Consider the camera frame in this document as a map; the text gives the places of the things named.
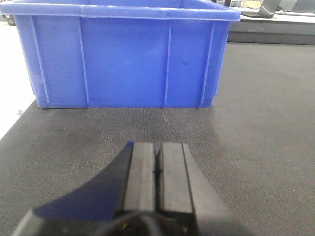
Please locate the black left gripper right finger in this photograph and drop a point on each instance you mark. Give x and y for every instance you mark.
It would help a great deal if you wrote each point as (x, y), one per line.
(187, 195)

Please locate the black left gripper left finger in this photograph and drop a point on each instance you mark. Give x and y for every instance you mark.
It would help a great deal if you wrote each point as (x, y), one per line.
(92, 205)

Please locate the black conveyor belt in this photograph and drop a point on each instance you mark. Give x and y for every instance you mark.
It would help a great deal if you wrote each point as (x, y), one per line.
(255, 144)

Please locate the blue plastic bin on conveyor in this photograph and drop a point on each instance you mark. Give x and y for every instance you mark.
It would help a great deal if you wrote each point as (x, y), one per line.
(122, 53)

